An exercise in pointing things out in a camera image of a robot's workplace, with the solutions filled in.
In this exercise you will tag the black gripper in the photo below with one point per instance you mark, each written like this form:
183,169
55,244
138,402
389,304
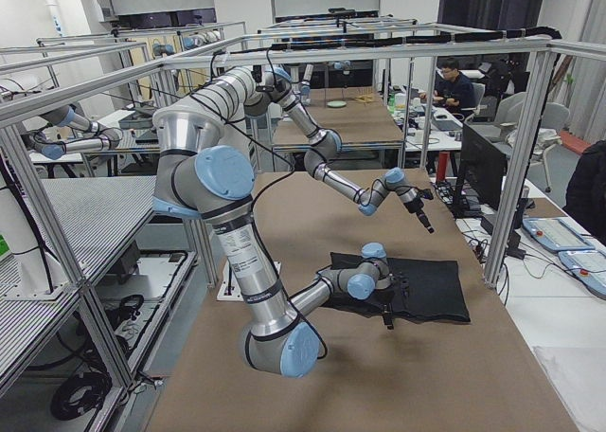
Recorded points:
417,208
387,304

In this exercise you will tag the blue teach pendant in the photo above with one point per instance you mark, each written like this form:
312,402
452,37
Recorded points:
555,235
588,266

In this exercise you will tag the seated person dark jacket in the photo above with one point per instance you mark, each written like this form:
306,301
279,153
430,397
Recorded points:
454,91

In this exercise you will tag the green plate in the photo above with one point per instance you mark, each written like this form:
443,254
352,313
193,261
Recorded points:
335,104

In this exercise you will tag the aluminium frame post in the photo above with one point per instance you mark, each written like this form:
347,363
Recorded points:
528,129

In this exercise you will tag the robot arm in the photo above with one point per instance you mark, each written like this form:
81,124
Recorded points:
200,179
254,89

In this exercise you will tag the aluminium cage frame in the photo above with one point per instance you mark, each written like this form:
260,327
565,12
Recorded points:
432,43

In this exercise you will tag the black computer monitor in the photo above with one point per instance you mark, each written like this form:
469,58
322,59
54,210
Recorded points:
482,167

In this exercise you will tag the striped metal workbench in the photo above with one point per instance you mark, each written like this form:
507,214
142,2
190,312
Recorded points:
99,217

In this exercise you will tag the black printed t-shirt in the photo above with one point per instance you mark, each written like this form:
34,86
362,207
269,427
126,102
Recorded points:
435,293

